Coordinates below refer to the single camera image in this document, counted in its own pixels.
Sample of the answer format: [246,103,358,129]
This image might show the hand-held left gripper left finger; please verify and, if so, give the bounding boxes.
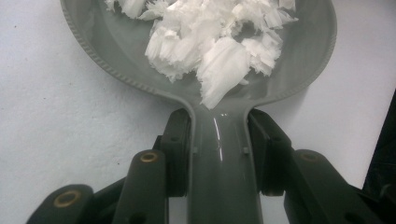
[111,107,192,224]

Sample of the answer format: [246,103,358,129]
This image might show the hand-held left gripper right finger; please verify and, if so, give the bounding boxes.
[247,107,385,224]

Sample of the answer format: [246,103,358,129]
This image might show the grey dustpan with orange lip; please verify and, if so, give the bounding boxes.
[60,0,338,224]

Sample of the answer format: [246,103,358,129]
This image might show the pile of white paper scraps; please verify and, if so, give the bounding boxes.
[104,0,299,110]

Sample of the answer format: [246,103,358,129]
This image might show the white table mat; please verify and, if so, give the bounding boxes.
[0,0,396,224]

